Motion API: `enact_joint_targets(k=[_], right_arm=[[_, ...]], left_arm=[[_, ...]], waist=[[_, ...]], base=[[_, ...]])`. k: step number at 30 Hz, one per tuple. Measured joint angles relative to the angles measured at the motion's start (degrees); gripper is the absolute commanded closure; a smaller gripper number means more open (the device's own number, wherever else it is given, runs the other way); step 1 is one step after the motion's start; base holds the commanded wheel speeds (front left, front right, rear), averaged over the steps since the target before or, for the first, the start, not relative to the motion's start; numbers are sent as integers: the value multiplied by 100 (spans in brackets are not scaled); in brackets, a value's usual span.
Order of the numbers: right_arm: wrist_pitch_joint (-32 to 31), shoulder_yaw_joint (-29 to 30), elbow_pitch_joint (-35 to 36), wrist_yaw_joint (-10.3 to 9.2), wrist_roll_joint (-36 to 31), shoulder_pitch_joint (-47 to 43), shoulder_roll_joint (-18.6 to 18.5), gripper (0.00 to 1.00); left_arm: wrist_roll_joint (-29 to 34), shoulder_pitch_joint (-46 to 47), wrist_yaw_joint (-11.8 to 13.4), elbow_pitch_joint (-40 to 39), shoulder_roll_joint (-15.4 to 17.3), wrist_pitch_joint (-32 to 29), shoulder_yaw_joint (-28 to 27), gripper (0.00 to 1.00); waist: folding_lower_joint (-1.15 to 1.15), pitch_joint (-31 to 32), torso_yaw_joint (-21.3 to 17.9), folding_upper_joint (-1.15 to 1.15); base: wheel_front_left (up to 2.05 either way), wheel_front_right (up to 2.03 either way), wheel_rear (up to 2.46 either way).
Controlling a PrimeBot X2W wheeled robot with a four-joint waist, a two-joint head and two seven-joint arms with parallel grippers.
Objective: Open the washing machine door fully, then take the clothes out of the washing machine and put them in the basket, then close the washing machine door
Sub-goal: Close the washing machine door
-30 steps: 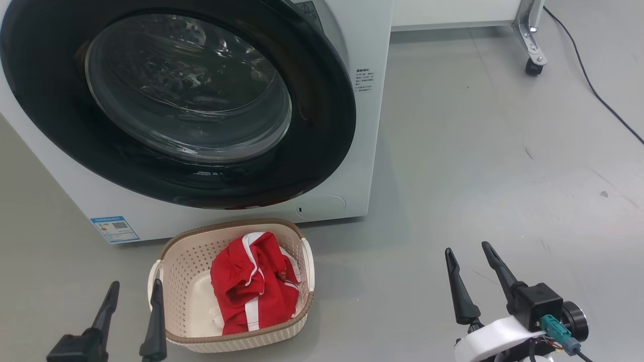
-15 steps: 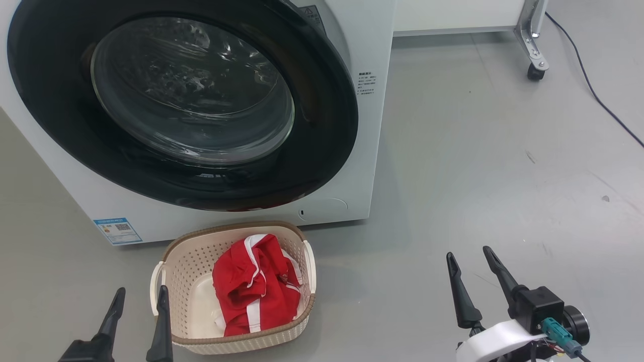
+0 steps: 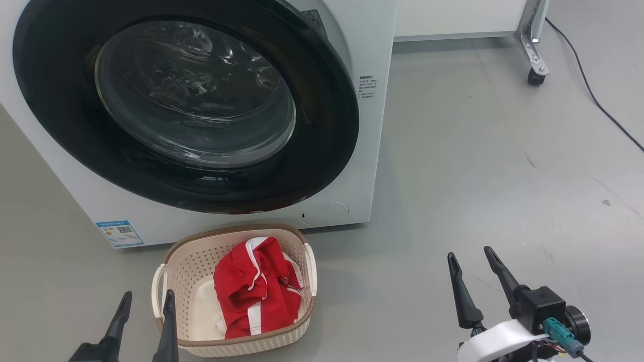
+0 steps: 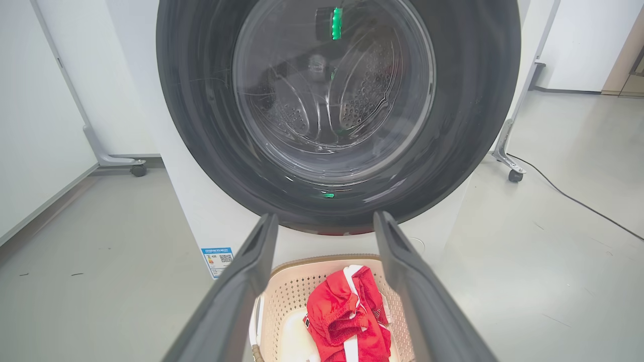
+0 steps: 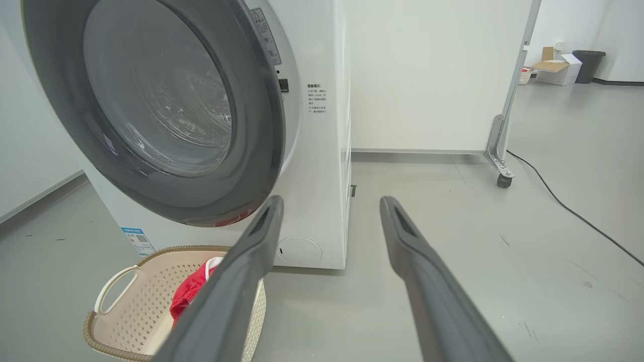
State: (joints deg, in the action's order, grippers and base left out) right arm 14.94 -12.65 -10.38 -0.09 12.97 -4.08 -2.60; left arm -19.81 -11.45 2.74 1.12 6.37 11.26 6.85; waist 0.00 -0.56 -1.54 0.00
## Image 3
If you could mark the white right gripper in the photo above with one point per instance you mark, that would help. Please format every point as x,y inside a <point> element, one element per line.
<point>495,342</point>

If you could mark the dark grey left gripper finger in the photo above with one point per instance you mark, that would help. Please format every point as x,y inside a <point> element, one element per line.
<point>108,347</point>
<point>168,337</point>

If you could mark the red and white garment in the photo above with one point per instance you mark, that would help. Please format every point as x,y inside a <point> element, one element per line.
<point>251,291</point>

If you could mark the washing machine round door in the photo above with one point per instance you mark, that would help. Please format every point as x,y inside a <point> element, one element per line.
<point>322,125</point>

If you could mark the cream perforated laundry basket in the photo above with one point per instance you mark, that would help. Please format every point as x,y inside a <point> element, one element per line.
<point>186,271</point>

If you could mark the round white filter access cover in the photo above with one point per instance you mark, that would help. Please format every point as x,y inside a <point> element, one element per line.
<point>324,212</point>

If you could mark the white front-load washing machine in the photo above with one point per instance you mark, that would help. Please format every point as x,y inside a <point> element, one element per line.
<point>50,166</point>

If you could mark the blue energy label sticker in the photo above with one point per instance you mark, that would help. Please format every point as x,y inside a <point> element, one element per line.
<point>119,234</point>

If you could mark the small text instruction sticker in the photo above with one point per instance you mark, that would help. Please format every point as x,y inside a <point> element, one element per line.
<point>367,86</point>

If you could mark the metal leg with caster wheel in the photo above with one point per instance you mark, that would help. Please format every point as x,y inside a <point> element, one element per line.
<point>531,35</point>

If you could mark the white partition panel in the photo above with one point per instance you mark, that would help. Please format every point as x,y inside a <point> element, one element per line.
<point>453,15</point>

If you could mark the grey warning symbol sticker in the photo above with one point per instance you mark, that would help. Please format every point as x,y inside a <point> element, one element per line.
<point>314,21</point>

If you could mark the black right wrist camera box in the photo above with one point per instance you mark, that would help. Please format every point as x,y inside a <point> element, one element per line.
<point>541,304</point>

